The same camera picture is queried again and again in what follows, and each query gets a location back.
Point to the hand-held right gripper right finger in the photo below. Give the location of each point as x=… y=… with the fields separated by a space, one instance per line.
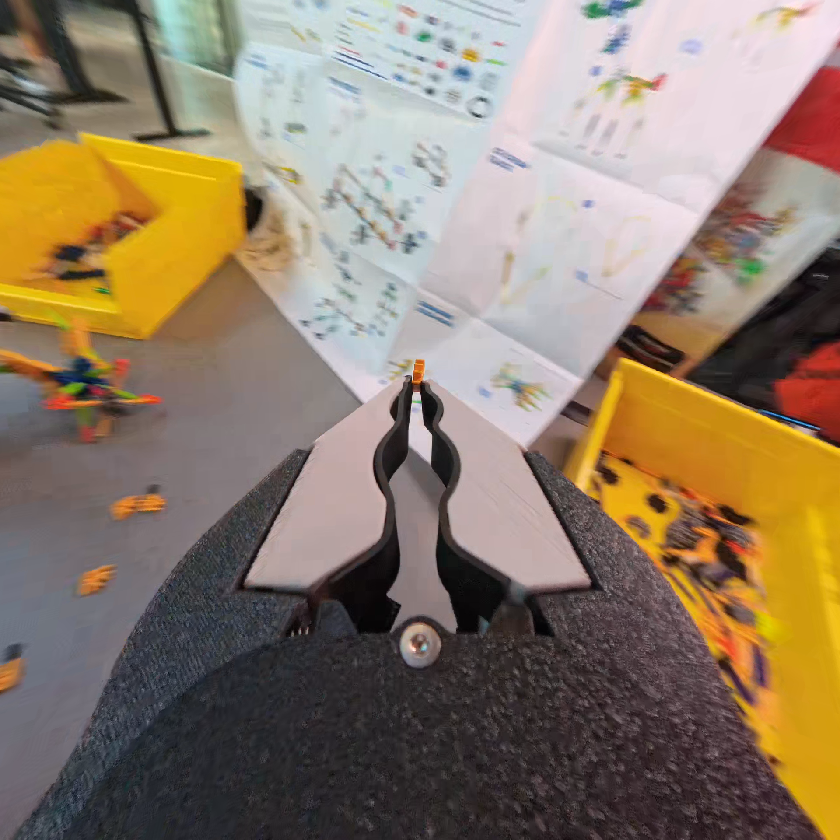
x=512 y=525

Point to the cardboard toy set box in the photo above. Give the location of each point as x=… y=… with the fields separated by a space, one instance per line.
x=741 y=229

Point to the black and red bag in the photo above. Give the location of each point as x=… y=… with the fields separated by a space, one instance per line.
x=787 y=341

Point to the pile of toy building pieces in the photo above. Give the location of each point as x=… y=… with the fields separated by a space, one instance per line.
x=85 y=253

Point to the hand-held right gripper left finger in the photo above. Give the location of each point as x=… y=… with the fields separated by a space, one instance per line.
x=315 y=525

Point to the colourful toy construction model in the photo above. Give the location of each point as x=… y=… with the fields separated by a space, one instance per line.
x=79 y=380

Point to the printed instruction sheet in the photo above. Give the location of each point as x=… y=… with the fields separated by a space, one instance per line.
x=459 y=197

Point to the scattered loose toy pieces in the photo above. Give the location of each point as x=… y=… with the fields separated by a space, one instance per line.
x=695 y=558

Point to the grey desk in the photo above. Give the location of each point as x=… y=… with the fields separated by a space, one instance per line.
x=229 y=394

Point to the yellow storage bin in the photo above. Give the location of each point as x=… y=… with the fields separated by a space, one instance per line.
x=800 y=499
x=184 y=229

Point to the wooden standing desk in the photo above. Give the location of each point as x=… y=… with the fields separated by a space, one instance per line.
x=154 y=72

